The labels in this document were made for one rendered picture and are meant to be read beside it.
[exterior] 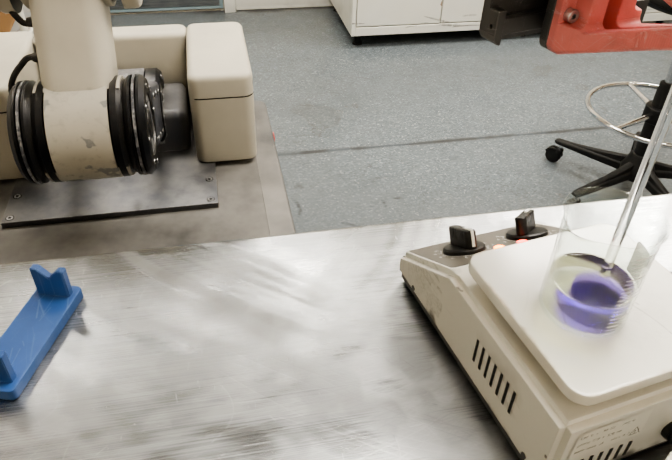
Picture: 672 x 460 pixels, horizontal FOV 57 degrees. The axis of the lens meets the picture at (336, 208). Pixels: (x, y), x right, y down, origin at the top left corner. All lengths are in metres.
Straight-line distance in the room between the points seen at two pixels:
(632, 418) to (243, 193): 0.99
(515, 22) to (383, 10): 2.50
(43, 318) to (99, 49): 0.63
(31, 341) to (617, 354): 0.38
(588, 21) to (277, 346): 0.29
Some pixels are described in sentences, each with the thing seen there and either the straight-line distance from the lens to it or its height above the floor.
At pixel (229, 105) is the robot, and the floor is 0.51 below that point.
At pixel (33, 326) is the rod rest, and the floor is 0.76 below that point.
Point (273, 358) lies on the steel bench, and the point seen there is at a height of 0.75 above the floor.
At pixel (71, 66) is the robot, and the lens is 1.07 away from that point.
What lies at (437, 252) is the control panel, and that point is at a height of 0.79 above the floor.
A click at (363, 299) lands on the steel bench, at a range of 0.50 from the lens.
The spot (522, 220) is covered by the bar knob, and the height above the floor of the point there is 0.82.
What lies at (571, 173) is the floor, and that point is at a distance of 2.16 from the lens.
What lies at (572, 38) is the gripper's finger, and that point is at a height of 0.99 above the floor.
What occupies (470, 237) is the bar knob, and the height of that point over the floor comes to 0.82.
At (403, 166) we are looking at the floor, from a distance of 2.04.
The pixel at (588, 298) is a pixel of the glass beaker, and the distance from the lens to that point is 0.36.
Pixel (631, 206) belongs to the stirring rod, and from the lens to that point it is 0.37.
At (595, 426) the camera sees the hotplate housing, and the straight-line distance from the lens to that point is 0.38.
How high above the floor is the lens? 1.10
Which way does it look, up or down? 37 degrees down
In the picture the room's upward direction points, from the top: 2 degrees clockwise
